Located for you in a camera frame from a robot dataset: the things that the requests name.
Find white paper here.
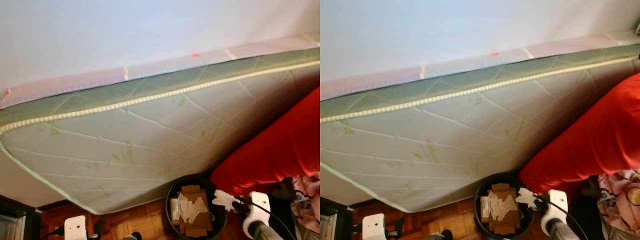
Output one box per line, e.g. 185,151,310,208
487,192,518,223
516,187,543,208
212,189,241,211
179,194,208,225

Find black round waste bin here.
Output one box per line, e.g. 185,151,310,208
165,174,228,240
473,172,536,240

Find brown cardboard piece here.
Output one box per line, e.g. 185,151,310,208
487,183,522,237
180,185,215,238

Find pink cartoon print quilt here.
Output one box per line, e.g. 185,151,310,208
292,172,321,236
597,169,640,240

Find large red cushion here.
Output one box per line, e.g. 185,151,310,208
518,72,640,195
210,86,321,197

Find dark low cabinet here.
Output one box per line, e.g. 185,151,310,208
320,196,353,240
0,195,41,240

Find white quilted mattress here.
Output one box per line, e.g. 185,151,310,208
0,47,321,215
320,44,640,213

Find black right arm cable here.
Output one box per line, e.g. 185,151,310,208
239,197,297,240
542,196,590,240

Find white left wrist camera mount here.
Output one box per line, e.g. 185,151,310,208
362,213,388,240
64,215,88,240

